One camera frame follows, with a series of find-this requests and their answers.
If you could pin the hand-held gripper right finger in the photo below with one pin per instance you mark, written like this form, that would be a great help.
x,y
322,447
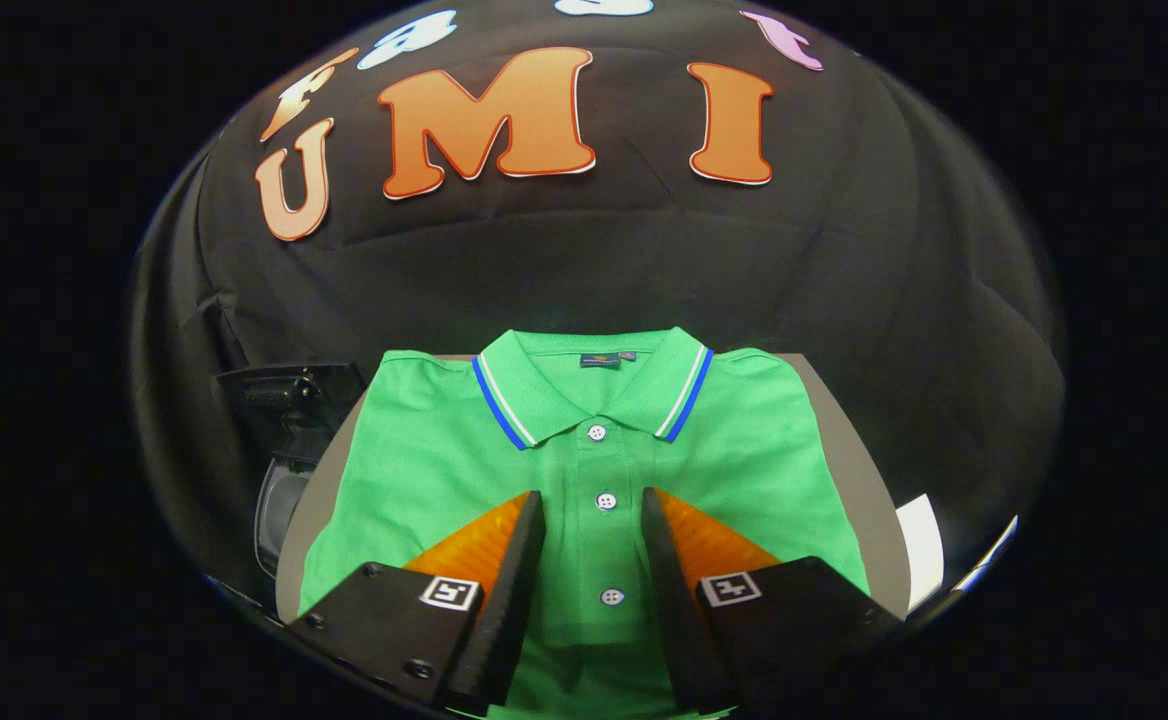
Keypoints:
x,y
669,600

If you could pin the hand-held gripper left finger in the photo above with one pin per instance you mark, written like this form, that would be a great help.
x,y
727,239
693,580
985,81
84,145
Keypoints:
x,y
509,610

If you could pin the dark glass washing machine lid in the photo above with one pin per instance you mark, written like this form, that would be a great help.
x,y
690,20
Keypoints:
x,y
284,395

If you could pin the green polo shirt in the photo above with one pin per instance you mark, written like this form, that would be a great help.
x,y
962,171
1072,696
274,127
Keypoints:
x,y
424,470

